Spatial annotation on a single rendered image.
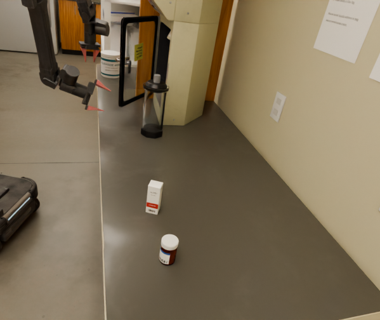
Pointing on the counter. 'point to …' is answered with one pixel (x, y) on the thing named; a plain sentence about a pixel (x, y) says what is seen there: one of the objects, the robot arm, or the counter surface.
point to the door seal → (124, 54)
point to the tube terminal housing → (190, 58)
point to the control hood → (166, 8)
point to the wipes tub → (110, 64)
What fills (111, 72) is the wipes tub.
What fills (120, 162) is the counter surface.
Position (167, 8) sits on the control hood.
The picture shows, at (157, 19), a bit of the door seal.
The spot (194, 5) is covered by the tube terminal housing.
